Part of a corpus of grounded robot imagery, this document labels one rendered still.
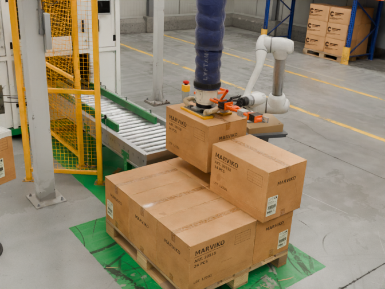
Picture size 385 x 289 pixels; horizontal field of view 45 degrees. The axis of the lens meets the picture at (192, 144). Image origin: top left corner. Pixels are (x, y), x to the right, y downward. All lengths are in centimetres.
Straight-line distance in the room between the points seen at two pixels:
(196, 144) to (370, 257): 175
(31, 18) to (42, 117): 87
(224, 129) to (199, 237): 96
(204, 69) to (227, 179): 89
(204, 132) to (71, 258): 147
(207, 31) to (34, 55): 152
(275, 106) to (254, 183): 127
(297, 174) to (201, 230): 81
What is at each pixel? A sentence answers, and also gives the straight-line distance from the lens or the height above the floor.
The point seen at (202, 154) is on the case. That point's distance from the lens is 374.
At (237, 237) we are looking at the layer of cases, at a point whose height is 47.
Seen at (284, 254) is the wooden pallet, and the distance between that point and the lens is 391.
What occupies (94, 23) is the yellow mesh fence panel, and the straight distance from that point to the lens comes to 453.
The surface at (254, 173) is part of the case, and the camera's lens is 334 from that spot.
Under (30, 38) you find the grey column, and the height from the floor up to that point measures 157.
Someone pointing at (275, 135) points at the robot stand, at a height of 75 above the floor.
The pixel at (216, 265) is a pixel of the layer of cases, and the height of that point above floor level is 30.
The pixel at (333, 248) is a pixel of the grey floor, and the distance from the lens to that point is 431.
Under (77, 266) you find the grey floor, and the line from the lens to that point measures 388.
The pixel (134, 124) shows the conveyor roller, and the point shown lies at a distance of 511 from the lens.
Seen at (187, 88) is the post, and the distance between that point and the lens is 497.
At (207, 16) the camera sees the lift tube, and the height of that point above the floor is 185.
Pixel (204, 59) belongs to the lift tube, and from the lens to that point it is 375.
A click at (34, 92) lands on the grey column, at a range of 436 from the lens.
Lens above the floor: 232
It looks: 23 degrees down
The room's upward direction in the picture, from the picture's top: 3 degrees clockwise
